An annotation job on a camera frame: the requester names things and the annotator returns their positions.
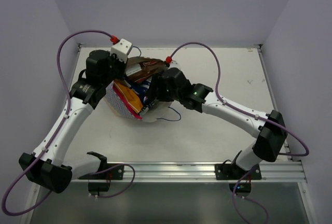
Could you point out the blue Burts chips bag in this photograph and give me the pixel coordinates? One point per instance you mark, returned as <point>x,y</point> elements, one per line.
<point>139,88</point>

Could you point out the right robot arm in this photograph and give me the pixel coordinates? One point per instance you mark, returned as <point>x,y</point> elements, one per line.
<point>267,129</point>

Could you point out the aluminium rail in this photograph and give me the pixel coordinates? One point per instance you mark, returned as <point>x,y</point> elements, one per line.
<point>207,172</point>

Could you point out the brown Chio snack bag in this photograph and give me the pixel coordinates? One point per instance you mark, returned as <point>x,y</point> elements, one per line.
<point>139,72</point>

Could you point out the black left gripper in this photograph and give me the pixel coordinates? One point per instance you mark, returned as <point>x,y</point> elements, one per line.
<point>118,67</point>

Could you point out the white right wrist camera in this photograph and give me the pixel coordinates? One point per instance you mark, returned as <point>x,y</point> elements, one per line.
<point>170,63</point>

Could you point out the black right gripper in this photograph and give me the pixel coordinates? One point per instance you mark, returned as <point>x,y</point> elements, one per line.
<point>157,81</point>

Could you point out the orange yellow snack bag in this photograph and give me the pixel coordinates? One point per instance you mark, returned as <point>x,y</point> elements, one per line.
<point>131,96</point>

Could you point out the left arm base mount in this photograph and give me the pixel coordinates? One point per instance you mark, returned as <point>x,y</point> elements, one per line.
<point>103,174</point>

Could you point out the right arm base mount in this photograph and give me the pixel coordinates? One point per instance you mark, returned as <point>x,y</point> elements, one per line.
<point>228,171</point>

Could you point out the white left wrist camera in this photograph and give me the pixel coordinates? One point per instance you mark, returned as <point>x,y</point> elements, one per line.
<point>122,50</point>

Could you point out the blue checkered paper bag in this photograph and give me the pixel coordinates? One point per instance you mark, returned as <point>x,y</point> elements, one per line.
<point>152,110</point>

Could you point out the red Real crisps bag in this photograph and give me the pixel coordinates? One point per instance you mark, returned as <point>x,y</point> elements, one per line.
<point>125,109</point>

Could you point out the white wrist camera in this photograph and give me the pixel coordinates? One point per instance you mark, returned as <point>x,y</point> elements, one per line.
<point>122,50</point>
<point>170,63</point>

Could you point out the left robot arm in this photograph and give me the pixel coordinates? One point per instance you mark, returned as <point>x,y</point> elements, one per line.
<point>46,165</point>

